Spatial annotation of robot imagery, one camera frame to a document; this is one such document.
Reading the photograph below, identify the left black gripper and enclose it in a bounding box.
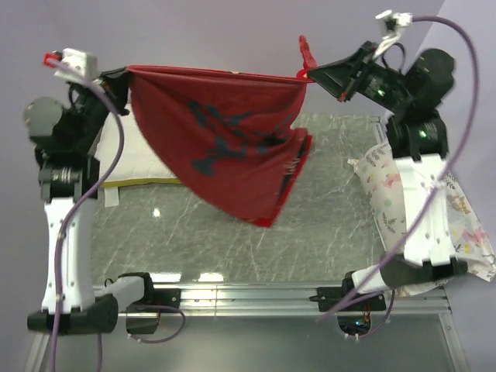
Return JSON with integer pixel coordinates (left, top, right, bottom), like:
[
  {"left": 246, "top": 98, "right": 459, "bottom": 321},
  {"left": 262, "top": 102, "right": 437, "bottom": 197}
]
[{"left": 67, "top": 66, "right": 128, "bottom": 154}]

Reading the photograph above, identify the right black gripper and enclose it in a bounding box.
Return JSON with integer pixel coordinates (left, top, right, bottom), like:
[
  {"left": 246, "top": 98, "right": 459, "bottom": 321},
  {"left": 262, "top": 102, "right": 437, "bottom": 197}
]
[{"left": 310, "top": 40, "right": 415, "bottom": 115}]

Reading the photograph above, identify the white pillow yellow edge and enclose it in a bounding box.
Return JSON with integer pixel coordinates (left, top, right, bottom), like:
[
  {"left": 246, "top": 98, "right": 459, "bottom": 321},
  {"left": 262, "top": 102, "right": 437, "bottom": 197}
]
[{"left": 95, "top": 113, "right": 179, "bottom": 188}]

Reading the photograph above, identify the red pillowcase grey print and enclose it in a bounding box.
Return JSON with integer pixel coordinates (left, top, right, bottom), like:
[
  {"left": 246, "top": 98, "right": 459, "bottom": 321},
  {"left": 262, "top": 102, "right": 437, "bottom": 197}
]
[{"left": 128, "top": 38, "right": 316, "bottom": 227}]

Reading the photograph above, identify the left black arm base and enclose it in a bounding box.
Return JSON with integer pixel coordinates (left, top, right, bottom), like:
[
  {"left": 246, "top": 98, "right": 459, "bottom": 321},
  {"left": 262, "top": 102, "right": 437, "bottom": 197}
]
[{"left": 119, "top": 288, "right": 181, "bottom": 336}]

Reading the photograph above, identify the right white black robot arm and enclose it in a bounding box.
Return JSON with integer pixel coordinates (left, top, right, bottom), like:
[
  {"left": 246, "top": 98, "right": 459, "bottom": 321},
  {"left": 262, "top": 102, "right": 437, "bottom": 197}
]
[{"left": 307, "top": 42, "right": 468, "bottom": 310}]

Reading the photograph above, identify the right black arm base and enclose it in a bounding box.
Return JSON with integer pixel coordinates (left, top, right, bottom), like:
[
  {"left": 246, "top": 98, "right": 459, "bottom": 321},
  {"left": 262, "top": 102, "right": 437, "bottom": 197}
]
[{"left": 308, "top": 287, "right": 394, "bottom": 339}]

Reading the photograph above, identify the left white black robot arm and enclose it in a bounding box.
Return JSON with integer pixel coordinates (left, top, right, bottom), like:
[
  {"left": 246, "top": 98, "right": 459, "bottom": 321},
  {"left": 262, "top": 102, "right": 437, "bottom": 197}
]
[{"left": 22, "top": 83, "right": 157, "bottom": 336}]

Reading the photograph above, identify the floral patterned white pillow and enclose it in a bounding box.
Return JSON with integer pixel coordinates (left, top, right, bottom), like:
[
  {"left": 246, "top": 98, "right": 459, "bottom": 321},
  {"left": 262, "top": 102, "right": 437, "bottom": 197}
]
[{"left": 349, "top": 143, "right": 495, "bottom": 295}]

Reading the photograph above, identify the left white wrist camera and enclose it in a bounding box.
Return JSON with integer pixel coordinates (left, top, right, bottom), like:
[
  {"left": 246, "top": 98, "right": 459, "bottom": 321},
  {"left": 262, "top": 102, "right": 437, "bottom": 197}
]
[{"left": 43, "top": 48, "right": 99, "bottom": 84}]

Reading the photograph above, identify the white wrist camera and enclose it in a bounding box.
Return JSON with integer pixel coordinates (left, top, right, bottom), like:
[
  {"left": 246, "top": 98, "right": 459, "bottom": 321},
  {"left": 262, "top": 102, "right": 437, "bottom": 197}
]
[
  {"left": 43, "top": 48, "right": 99, "bottom": 84},
  {"left": 374, "top": 9, "right": 413, "bottom": 59}
]

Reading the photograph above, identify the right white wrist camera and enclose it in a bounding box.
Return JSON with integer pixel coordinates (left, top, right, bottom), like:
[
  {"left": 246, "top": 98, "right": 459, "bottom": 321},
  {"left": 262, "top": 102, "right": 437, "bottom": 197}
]
[{"left": 374, "top": 9, "right": 413, "bottom": 59}]

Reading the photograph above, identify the aluminium mounting rail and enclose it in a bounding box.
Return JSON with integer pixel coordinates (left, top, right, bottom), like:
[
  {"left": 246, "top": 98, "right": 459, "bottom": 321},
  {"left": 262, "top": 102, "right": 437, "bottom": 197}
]
[{"left": 22, "top": 284, "right": 470, "bottom": 372}]

